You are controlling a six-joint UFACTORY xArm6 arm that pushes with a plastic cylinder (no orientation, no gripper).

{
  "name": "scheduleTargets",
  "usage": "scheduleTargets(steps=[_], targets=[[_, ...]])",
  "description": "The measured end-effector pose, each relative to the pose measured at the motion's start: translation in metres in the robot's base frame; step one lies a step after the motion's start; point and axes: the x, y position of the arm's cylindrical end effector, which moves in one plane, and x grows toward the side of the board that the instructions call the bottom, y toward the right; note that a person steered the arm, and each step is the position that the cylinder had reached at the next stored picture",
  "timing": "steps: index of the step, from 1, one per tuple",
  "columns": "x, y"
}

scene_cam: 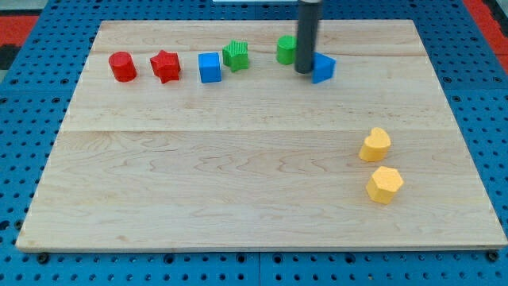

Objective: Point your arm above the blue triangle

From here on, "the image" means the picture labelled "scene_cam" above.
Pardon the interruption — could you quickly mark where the red star block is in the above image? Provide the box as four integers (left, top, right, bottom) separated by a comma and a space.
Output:
150, 50, 181, 83

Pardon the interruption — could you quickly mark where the green cylinder block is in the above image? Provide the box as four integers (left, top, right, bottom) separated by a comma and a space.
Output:
276, 35, 296, 65

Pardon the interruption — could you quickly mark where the red cylinder block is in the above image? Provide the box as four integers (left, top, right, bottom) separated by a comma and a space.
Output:
108, 51, 137, 83

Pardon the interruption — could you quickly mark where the blue triangle block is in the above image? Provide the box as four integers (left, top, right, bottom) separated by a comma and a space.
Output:
312, 52, 337, 84

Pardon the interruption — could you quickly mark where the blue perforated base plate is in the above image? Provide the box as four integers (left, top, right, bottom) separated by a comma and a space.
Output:
1, 0, 507, 285

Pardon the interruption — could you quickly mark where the yellow hexagon block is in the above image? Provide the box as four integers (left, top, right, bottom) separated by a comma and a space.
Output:
366, 166, 404, 204

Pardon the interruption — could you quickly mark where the green star block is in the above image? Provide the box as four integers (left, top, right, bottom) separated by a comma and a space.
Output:
222, 40, 249, 72

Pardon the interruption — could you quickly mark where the yellow heart block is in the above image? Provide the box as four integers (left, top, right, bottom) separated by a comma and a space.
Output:
358, 127, 391, 162

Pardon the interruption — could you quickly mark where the blue cube block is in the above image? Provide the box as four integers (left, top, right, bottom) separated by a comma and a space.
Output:
198, 52, 221, 83

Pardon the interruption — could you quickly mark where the light wooden board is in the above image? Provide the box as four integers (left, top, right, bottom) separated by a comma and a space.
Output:
16, 20, 507, 253

